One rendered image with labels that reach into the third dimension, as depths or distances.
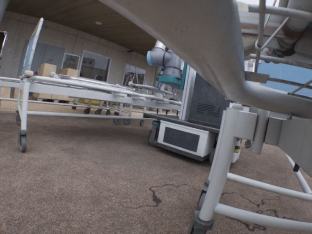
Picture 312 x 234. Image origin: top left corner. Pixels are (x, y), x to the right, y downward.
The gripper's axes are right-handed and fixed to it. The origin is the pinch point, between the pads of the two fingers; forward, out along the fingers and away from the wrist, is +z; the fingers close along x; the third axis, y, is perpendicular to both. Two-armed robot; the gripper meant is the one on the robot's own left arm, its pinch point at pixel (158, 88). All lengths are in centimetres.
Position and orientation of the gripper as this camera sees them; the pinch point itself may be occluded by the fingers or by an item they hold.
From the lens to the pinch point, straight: 207.2
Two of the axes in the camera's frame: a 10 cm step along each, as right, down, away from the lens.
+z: -3.2, 9.3, 1.8
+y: 5.3, 0.2, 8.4
